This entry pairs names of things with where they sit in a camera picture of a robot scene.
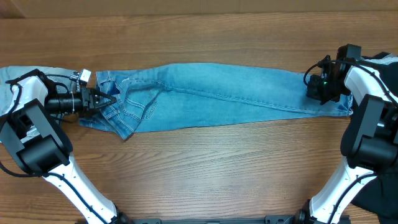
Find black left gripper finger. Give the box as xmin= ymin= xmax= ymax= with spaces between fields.
xmin=90 ymin=101 xmax=115 ymax=116
xmin=93 ymin=89 xmax=116 ymax=103

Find medium blue jeans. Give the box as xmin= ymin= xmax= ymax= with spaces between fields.
xmin=80 ymin=63 xmax=353 ymax=139

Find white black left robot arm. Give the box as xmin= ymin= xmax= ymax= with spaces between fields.
xmin=1 ymin=69 xmax=131 ymax=223

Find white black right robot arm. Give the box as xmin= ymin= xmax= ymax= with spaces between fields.
xmin=290 ymin=44 xmax=397 ymax=223

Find folded light blue jeans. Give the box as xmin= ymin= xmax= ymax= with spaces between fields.
xmin=1 ymin=66 xmax=74 ymax=127

